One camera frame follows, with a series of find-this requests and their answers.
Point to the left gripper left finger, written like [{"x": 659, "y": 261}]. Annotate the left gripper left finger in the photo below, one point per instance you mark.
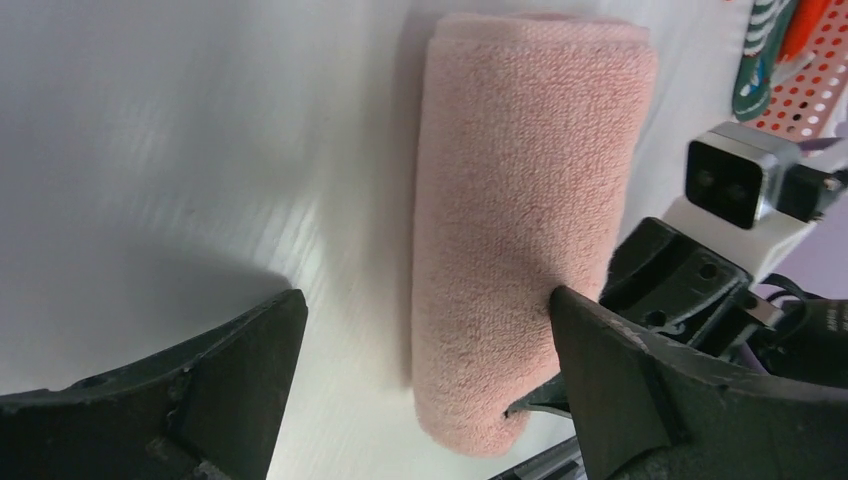
[{"x": 210, "y": 407}]

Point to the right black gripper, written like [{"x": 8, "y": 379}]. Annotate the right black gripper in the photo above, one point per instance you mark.
[{"x": 672, "y": 285}]

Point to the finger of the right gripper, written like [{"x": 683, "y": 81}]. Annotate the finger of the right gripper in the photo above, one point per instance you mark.
[{"x": 550, "y": 397}]

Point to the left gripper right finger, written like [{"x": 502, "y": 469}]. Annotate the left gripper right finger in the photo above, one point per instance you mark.
[{"x": 648, "y": 407}]

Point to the light pink towel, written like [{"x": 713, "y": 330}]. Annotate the light pink towel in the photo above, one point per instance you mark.
[{"x": 528, "y": 128}]

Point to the pink plastic basket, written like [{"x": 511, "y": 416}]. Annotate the pink plastic basket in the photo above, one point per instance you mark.
[{"x": 809, "y": 93}]

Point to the dark green striped towel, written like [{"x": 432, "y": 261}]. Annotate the dark green striped towel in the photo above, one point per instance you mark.
[{"x": 766, "y": 30}]

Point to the orange towel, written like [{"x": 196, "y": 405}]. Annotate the orange towel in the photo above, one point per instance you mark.
[{"x": 804, "y": 21}]

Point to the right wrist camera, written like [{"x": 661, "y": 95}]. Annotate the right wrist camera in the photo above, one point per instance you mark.
[{"x": 743, "y": 175}]

